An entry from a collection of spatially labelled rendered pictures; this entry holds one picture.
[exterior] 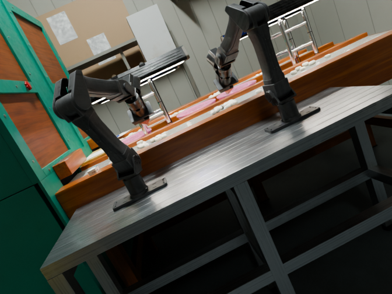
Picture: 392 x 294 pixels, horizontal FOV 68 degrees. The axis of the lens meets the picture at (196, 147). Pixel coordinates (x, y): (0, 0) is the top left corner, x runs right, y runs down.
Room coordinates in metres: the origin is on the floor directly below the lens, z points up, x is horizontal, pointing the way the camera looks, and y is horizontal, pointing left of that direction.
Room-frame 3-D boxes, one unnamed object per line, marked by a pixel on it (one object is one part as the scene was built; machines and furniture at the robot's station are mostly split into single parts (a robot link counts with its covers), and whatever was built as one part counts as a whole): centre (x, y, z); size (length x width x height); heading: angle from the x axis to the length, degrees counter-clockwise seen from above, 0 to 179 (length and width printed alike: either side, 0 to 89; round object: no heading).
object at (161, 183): (0.96, 0.24, 0.71); 0.20 x 0.07 x 0.08; 94
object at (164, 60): (1.51, 0.15, 1.08); 0.62 x 0.08 x 0.07; 93
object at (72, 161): (1.42, 0.59, 0.83); 0.30 x 0.06 x 0.07; 3
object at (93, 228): (1.23, -0.04, 0.65); 1.20 x 0.90 x 0.04; 94
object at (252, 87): (1.65, -0.28, 0.71); 1.81 x 0.05 x 0.11; 93
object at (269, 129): (1.00, -0.36, 0.71); 0.20 x 0.07 x 0.08; 94
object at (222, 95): (1.82, -0.38, 0.72); 0.27 x 0.27 x 0.10
